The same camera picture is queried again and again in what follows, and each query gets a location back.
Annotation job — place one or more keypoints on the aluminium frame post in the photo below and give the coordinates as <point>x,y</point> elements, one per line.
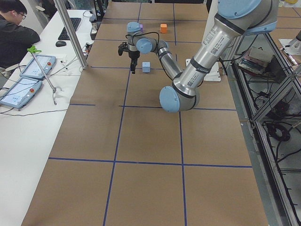
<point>60,6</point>

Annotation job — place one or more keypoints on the black computer mouse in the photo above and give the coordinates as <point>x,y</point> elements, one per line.
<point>60,43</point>

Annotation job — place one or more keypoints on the seated person in black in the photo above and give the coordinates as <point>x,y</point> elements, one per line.
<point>14,38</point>

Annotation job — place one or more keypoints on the upper teach pendant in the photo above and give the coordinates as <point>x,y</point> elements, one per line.
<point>32,70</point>

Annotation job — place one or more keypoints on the teach pendant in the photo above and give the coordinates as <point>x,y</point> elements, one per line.
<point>21,92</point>
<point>32,70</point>

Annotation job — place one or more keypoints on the lower teach pendant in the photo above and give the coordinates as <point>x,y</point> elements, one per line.
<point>21,92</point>

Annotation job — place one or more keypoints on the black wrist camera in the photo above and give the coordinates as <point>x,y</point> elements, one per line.
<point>122,48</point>

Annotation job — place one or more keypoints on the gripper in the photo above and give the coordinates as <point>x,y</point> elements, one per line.
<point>134,54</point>

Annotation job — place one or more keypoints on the stack of books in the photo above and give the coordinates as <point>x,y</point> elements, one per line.
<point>255,60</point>

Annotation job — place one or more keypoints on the orange foam block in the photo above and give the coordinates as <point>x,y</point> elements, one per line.
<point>163,28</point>

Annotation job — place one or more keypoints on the purple foam block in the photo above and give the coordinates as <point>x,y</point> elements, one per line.
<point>141,27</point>

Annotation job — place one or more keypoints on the green handled reacher grabber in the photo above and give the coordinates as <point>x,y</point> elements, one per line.
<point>33,52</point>

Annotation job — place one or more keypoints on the brown paper table cover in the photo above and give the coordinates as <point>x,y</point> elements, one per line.
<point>120,160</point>

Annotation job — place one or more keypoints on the blue foam block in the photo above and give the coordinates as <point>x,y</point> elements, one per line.
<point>146,67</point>

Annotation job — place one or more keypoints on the silver metal cup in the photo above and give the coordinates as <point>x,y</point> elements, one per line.
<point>94,28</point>

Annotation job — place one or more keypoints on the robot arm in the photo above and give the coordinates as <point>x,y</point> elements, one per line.
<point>233,18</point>

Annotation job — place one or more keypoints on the white camera mast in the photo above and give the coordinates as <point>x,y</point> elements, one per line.
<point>211,73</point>

